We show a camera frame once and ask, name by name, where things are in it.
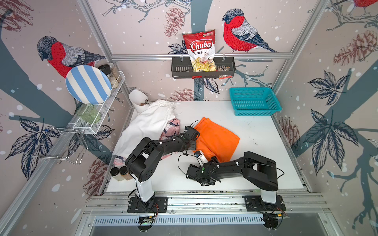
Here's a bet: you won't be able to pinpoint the black cap bottle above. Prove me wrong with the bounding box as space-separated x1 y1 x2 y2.
119 166 133 181
110 167 124 182

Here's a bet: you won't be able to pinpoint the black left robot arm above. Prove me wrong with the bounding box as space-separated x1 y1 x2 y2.
126 126 200 204

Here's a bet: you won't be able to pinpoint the clear acrylic wall shelf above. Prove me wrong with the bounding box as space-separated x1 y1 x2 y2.
61 72 126 134

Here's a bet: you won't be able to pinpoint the dark lid spice jar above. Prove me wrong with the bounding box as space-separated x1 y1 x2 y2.
98 64 118 88

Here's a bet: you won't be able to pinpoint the chrome wire wall rack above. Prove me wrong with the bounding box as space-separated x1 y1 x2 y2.
30 127 88 165

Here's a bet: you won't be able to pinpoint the small snack packet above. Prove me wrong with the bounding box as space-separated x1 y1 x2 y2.
217 66 230 72

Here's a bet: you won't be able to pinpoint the white ceramic cup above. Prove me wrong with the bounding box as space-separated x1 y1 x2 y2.
129 90 149 113

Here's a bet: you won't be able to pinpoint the blue white striped plate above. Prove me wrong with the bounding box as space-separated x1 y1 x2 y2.
66 65 112 105

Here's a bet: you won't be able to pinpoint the teal plastic basket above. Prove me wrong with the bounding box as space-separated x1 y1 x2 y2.
229 88 282 116

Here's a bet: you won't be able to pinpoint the pink patterned shorts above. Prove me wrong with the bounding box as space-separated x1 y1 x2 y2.
114 118 180 167

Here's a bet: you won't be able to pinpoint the green glass bowl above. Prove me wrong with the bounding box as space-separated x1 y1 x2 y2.
76 104 101 124

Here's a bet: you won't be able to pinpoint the red Chuba chips bag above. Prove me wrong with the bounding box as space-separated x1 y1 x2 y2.
183 30 217 72

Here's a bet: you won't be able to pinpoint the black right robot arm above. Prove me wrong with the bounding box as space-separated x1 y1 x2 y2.
186 151 279 205

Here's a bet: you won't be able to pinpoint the black wire wall basket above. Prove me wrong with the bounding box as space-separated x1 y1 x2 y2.
171 57 236 79

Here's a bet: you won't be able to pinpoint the white shorts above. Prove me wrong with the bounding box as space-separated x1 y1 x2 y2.
113 99 175 158

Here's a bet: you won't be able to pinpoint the orange shorts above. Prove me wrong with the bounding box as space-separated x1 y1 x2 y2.
195 118 240 163

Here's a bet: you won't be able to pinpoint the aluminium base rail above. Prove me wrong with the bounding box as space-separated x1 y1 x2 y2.
79 190 331 232

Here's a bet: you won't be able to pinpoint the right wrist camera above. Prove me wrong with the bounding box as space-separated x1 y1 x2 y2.
195 150 208 166

